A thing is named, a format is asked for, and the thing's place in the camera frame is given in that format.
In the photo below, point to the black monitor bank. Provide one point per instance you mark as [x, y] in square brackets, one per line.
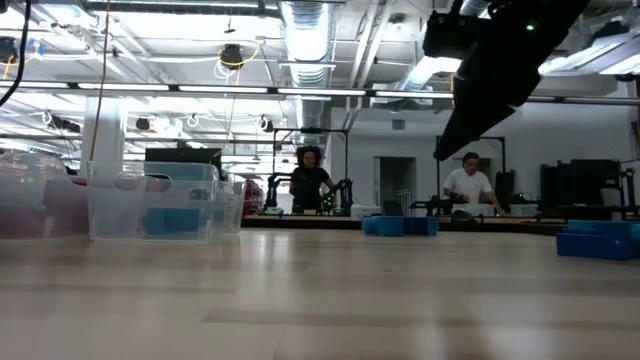
[595, 180]

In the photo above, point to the black station frame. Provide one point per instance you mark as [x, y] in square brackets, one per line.
[503, 155]
[310, 130]

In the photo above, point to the light blue toy block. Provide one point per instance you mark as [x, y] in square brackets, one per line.
[384, 226]

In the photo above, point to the black round ceiling device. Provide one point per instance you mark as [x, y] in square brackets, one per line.
[232, 56]

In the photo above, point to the black equipment stand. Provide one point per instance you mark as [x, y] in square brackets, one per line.
[629, 190]

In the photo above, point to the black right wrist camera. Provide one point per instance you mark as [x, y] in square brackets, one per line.
[450, 35]

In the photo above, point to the white pillar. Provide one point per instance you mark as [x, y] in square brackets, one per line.
[102, 130]

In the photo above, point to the grey overhead rail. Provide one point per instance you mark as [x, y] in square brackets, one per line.
[575, 100]

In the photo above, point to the red equipment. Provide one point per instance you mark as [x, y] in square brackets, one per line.
[254, 197]

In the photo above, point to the silver ventilation duct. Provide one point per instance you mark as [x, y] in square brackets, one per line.
[307, 30]
[425, 70]

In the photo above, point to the white box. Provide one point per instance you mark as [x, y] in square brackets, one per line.
[365, 210]

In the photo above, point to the black monitor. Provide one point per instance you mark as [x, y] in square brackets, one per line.
[180, 155]

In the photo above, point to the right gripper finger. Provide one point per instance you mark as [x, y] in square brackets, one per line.
[472, 115]

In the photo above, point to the black round object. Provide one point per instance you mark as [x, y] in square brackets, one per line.
[462, 216]

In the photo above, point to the person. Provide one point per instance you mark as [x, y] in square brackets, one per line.
[309, 185]
[467, 185]

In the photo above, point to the white light bar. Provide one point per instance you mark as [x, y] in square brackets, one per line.
[35, 84]
[320, 92]
[410, 94]
[125, 86]
[222, 89]

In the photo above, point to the black background robot arm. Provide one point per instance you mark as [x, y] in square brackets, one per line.
[430, 205]
[345, 190]
[272, 190]

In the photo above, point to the clear plastic bin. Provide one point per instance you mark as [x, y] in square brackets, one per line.
[125, 220]
[30, 175]

